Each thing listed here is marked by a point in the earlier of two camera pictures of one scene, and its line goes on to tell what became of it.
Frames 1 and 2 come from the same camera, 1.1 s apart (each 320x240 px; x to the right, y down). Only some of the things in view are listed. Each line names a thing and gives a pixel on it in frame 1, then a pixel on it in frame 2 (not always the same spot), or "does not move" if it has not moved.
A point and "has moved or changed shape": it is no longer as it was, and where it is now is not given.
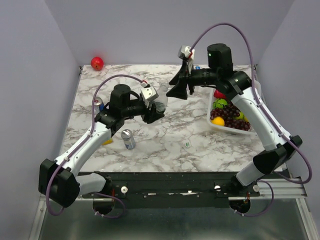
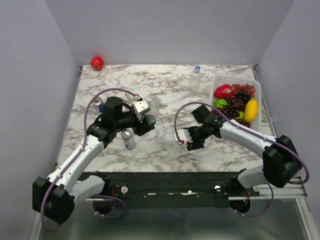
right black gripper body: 196,78 to 198,133
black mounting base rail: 174,189 does not move
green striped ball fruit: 219,103 does not move
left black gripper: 153,116 to 144,128
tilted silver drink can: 128,139 does not move
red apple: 97,63 does not move
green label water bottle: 161,102 has moved or changed shape
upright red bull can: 99,105 does not move
